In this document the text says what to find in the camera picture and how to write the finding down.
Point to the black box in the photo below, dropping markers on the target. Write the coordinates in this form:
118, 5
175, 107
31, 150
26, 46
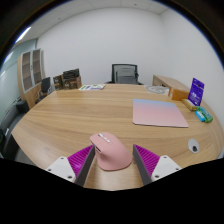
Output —
71, 73

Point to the small tan packet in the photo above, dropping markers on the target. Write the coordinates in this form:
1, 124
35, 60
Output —
190, 104

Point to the white green purple leaflet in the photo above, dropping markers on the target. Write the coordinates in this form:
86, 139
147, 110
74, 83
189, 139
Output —
91, 87

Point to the dark brown box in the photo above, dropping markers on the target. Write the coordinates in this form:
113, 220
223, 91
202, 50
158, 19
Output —
72, 83

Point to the black sofa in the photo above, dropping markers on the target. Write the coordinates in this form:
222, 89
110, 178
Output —
11, 120

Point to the black mesh office chair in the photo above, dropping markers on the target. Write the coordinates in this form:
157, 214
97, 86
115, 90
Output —
114, 71

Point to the small blue packet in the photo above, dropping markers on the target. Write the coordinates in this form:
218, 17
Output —
199, 116

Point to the ceiling light strip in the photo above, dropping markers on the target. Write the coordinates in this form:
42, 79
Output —
22, 34

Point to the wooden shelf unit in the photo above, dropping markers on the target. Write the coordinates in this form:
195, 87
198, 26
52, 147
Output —
28, 75

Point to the wooden side desk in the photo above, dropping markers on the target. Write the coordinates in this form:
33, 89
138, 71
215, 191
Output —
166, 81

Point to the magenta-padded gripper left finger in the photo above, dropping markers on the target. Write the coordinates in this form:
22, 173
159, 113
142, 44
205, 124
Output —
60, 166

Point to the purple card package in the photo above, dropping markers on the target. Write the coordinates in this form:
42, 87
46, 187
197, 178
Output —
196, 91

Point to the pink computer mouse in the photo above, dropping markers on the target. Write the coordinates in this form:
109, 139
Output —
111, 153

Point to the green packet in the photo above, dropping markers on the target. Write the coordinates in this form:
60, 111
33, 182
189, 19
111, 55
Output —
206, 115

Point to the pink and blue mouse pad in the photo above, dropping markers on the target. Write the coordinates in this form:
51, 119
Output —
158, 112

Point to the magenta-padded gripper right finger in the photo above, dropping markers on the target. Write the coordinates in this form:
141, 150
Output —
166, 166

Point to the small black chair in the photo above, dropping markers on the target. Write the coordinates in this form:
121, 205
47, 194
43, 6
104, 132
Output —
45, 86

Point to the grey backpack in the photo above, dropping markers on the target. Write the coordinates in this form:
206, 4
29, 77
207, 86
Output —
126, 76

